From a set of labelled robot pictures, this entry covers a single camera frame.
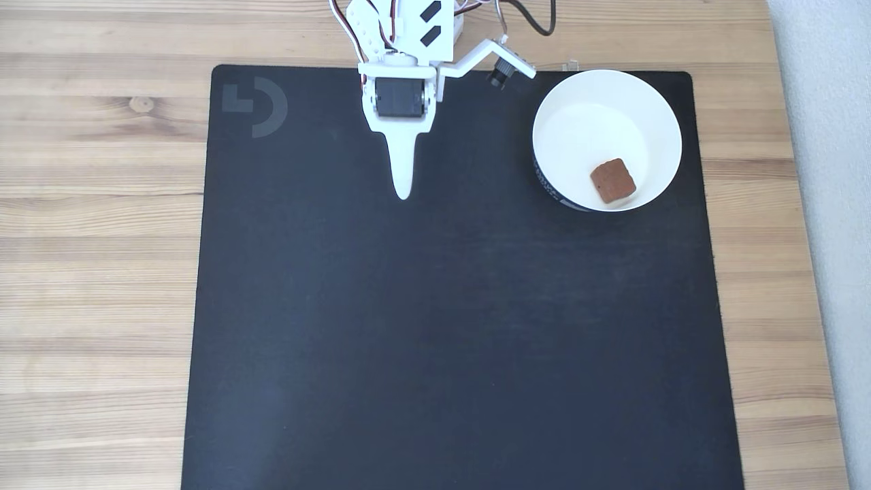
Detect brown toy block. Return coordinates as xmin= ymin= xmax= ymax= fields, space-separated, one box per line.
xmin=589 ymin=158 xmax=638 ymax=206

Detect white bowl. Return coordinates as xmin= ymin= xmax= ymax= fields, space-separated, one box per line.
xmin=531 ymin=69 xmax=683 ymax=213

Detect black desk mat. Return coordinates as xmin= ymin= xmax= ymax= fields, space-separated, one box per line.
xmin=180 ymin=65 xmax=746 ymax=490

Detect red white black servo wire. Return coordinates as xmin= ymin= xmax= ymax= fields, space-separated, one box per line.
xmin=329 ymin=0 xmax=365 ymax=65
xmin=453 ymin=0 xmax=508 ymax=36

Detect gripper camera on white bracket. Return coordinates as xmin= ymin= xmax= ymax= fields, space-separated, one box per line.
xmin=439 ymin=38 xmax=538 ymax=91

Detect thick black camera cable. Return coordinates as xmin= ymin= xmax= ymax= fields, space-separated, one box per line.
xmin=507 ymin=0 xmax=557 ymax=39

